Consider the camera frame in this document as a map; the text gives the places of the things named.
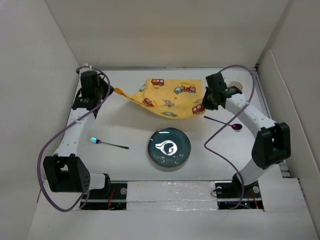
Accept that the pink paper cup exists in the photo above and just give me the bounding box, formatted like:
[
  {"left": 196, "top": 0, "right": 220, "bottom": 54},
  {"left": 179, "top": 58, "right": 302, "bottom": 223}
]
[{"left": 229, "top": 81, "right": 243, "bottom": 91}]

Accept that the purple metal spoon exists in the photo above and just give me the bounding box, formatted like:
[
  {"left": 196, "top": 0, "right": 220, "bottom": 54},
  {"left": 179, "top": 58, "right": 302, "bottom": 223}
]
[{"left": 204, "top": 116, "right": 243, "bottom": 131}]

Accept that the yellow cartoon car placemat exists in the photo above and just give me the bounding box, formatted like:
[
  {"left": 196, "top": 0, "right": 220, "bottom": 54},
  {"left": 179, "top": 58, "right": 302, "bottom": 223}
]
[{"left": 114, "top": 78, "right": 205, "bottom": 120}]

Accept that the iridescent metal fork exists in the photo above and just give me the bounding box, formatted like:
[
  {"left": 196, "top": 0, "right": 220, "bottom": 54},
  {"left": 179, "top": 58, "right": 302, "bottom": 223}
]
[{"left": 89, "top": 137, "right": 129, "bottom": 150}]

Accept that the dark teal ceramic plate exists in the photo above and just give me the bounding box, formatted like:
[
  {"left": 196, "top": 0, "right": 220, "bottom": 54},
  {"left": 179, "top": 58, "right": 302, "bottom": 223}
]
[{"left": 147, "top": 127, "right": 192, "bottom": 172}]

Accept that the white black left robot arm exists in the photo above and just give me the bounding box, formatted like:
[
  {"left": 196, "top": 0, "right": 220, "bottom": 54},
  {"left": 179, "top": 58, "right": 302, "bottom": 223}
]
[{"left": 43, "top": 67, "right": 113, "bottom": 199}]

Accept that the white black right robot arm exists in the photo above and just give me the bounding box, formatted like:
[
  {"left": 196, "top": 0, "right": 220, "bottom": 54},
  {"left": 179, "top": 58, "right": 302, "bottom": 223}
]
[{"left": 202, "top": 72, "right": 291, "bottom": 197}]

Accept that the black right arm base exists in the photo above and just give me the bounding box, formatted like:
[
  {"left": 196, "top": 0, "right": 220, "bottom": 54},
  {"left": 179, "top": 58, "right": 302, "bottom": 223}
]
[{"left": 210, "top": 180, "right": 264, "bottom": 210}]

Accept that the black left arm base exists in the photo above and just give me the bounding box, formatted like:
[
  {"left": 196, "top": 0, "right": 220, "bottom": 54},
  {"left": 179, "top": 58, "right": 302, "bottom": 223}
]
[{"left": 79, "top": 181, "right": 128, "bottom": 211}]

